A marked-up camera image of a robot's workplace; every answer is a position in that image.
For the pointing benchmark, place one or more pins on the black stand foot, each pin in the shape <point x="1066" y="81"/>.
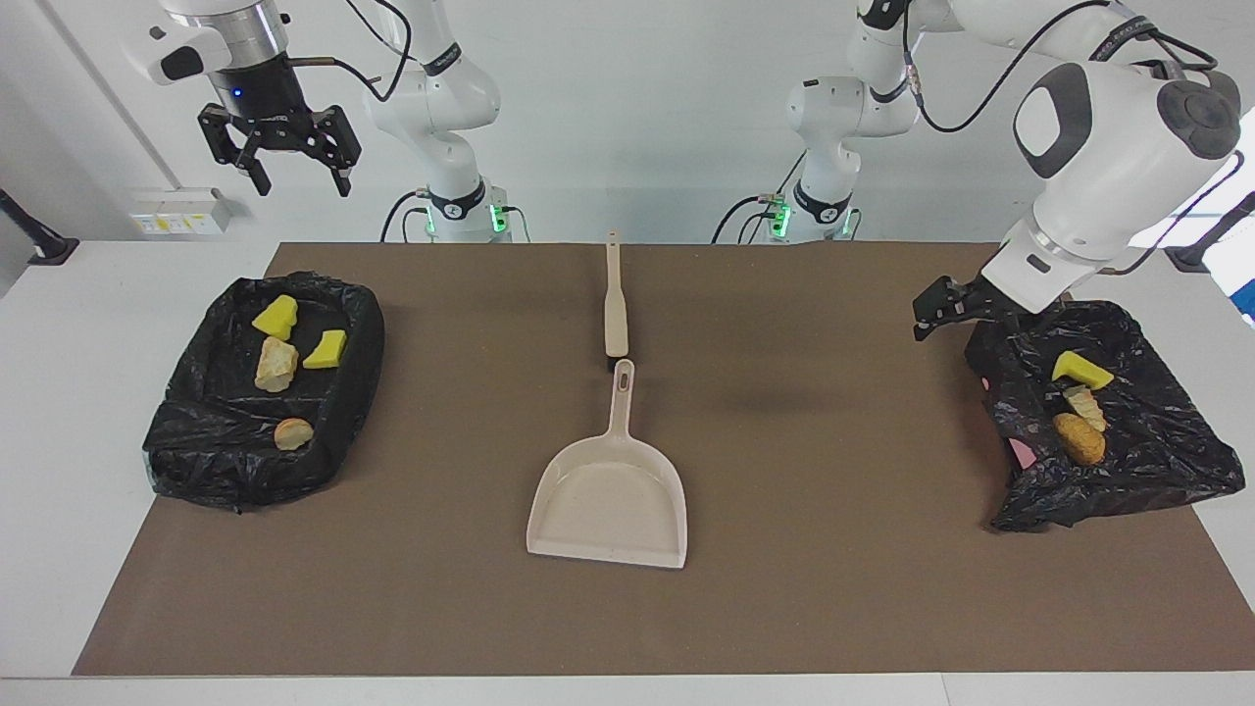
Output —
<point x="49" y="250"/>
<point x="1191" y="257"/>

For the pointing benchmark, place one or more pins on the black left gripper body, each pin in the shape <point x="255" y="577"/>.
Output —
<point x="976" y="302"/>

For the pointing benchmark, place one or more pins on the pink bin with black bag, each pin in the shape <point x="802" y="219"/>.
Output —
<point x="1157" y="461"/>

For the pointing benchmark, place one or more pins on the small yellow sponge piece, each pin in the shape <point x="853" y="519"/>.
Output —
<point x="326" y="350"/>

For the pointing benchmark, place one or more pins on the beige hand brush black bristles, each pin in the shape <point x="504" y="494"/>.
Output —
<point x="616" y="319"/>

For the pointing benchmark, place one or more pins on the white wall socket box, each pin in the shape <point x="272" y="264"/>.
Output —
<point x="181" y="211"/>

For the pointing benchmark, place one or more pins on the large yellow sponge piece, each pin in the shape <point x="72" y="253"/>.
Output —
<point x="276" y="318"/>

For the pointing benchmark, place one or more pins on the round tan bread bun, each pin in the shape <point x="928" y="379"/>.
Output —
<point x="293" y="433"/>

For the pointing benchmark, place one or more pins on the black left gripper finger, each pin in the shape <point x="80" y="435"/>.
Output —
<point x="927" y="328"/>
<point x="927" y="306"/>

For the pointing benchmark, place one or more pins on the yellow sponge with green pad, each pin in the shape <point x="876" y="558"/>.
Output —
<point x="1079" y="371"/>

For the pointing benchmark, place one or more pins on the tan bread slice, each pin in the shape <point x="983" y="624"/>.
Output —
<point x="276" y="365"/>

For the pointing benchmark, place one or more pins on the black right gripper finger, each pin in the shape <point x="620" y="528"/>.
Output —
<point x="259" y="175"/>
<point x="340" y="175"/>

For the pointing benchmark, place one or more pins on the beige plastic dustpan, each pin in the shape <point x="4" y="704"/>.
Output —
<point x="608" y="510"/>

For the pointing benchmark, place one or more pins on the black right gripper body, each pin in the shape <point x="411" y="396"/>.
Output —
<point x="260" y="98"/>

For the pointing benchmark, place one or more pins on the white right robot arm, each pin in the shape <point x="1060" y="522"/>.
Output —
<point x="441" y="98"/>

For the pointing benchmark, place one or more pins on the brown table mat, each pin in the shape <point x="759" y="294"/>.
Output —
<point x="490" y="628"/>

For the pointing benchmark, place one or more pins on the brown fried croquette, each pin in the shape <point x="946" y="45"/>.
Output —
<point x="1080" y="441"/>

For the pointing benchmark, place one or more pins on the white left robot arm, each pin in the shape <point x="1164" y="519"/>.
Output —
<point x="1108" y="127"/>

